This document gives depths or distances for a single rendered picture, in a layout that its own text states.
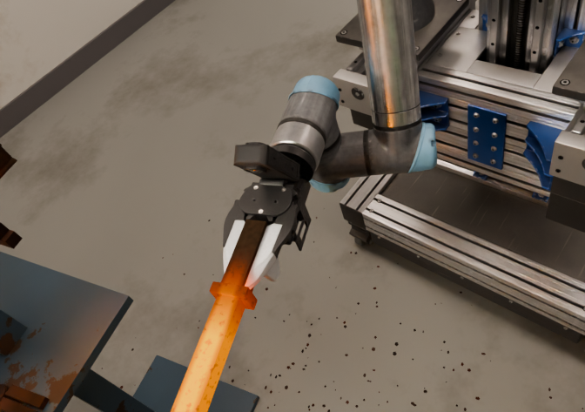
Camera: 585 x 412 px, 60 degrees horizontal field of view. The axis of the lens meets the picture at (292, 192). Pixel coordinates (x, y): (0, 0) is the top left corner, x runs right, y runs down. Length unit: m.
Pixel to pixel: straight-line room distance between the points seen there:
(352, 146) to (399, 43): 0.17
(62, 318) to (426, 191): 1.09
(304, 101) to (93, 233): 1.70
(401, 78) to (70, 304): 0.74
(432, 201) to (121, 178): 1.46
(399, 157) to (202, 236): 1.34
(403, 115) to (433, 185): 0.90
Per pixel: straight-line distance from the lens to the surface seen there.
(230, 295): 0.58
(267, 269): 0.60
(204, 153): 2.35
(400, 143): 0.79
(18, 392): 1.04
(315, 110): 0.74
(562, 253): 1.54
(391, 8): 0.74
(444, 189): 1.65
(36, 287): 1.17
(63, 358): 1.03
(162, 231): 2.14
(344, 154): 0.80
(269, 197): 0.65
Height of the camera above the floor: 1.49
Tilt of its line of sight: 48 degrees down
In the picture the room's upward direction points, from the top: 22 degrees counter-clockwise
